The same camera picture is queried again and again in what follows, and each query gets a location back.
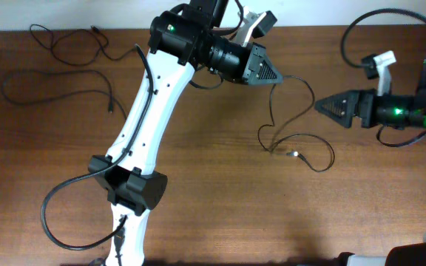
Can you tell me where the black USB cable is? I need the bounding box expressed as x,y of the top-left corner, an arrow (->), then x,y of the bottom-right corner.
29,24 -> 140,67
1,69 -> 129,121
257,75 -> 336,174

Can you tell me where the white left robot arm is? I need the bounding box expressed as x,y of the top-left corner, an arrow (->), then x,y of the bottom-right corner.
89,1 -> 283,265

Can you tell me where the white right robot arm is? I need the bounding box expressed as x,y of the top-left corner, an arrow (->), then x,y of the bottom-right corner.
315,51 -> 426,265

